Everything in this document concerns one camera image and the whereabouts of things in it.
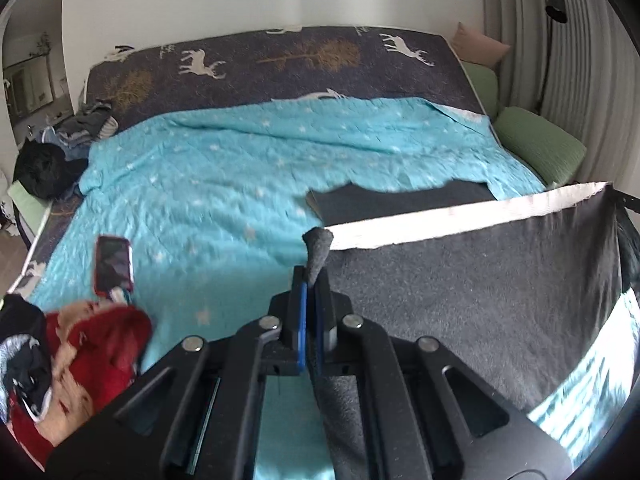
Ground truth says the white glass-door cabinet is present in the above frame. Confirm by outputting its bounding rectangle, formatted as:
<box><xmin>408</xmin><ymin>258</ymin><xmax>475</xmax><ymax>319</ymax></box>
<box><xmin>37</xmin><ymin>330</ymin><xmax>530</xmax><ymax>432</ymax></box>
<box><xmin>2</xmin><ymin>55</ymin><xmax>57</xmax><ymax>122</ymax></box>

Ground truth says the pile of mixed clothes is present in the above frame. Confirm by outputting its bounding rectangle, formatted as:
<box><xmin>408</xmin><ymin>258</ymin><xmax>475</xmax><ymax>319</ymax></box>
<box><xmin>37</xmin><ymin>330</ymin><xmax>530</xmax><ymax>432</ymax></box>
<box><xmin>40</xmin><ymin>101</ymin><xmax>119</xmax><ymax>162</ymax></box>

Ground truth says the turquoise star print blanket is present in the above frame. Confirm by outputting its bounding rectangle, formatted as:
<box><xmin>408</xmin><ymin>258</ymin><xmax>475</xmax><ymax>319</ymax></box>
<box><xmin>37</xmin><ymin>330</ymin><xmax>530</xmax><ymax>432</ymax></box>
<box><xmin>20</xmin><ymin>97</ymin><xmax>640</xmax><ymax>480</ymax></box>

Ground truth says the red and beige garment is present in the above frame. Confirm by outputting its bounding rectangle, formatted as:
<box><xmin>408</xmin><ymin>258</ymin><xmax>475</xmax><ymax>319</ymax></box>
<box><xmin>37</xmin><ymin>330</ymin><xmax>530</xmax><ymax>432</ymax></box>
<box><xmin>10</xmin><ymin>300</ymin><xmax>153</xmax><ymax>471</ymax></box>

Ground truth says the black bag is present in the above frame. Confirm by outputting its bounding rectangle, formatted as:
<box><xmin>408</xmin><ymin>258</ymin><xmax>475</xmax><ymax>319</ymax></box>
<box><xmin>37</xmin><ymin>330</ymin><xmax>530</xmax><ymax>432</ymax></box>
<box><xmin>13</xmin><ymin>139</ymin><xmax>89</xmax><ymax>201</ymax></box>

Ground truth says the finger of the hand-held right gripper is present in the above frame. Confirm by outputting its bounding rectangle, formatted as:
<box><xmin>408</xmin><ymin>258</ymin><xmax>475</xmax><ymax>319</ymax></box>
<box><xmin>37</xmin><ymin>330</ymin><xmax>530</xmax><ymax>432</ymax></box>
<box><xmin>611</xmin><ymin>185</ymin><xmax>640</xmax><ymax>293</ymax></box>

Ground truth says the black printed garment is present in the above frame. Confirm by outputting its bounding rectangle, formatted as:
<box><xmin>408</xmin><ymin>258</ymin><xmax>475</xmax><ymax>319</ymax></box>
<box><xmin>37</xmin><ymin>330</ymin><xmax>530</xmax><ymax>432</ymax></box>
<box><xmin>0</xmin><ymin>294</ymin><xmax>53</xmax><ymax>413</ymax></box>

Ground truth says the dark deer print bedsheet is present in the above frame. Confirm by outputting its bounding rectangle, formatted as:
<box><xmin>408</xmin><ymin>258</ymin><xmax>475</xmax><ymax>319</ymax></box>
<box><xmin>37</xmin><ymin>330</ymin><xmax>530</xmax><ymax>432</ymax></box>
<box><xmin>5</xmin><ymin>25</ymin><xmax>493</xmax><ymax>306</ymax></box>

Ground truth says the smartphone with red case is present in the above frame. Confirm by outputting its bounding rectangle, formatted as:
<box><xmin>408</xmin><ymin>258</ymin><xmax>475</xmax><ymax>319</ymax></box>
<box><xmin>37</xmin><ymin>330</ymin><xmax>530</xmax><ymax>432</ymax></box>
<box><xmin>94</xmin><ymin>235</ymin><xmax>135</xmax><ymax>297</ymax></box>

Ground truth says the black floor lamp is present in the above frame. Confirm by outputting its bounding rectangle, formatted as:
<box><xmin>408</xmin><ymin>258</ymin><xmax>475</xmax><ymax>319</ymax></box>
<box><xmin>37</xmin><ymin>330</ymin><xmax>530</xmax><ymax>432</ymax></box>
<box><xmin>537</xmin><ymin>0</ymin><xmax>569</xmax><ymax>116</ymax></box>

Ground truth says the pink pillow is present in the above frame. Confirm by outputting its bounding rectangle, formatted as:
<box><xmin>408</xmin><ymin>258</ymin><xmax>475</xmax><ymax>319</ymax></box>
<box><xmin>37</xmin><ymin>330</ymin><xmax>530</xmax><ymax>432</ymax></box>
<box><xmin>451</xmin><ymin>22</ymin><xmax>512</xmax><ymax>69</ymax></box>

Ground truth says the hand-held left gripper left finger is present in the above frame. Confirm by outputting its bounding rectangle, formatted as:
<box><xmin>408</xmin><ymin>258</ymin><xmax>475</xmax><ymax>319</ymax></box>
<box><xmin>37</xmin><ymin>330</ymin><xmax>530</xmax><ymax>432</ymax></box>
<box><xmin>45</xmin><ymin>266</ymin><xmax>308</xmax><ymax>480</ymax></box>

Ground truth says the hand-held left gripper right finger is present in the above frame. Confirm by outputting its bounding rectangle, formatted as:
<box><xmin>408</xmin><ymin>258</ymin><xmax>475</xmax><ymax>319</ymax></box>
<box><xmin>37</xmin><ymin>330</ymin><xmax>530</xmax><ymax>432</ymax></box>
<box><xmin>316</xmin><ymin>271</ymin><xmax>576</xmax><ymax>480</ymax></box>

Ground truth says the green pillow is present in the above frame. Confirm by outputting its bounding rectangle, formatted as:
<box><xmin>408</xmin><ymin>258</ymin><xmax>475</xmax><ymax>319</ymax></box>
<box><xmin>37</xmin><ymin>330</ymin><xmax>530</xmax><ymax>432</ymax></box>
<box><xmin>460</xmin><ymin>61</ymin><xmax>501</xmax><ymax>117</ymax></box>
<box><xmin>492</xmin><ymin>106</ymin><xmax>588</xmax><ymax>187</ymax></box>

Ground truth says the grey garment with white band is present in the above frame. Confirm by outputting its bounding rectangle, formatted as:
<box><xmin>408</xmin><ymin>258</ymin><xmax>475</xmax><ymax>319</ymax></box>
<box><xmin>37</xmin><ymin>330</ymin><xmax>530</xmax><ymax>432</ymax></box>
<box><xmin>301</xmin><ymin>182</ymin><xmax>626</xmax><ymax>480</ymax></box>

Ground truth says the pale pleated curtain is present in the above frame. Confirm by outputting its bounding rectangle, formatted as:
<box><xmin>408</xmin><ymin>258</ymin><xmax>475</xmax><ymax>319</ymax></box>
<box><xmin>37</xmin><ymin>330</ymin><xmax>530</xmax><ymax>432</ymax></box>
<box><xmin>480</xmin><ymin>0</ymin><xmax>640</xmax><ymax>201</ymax></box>

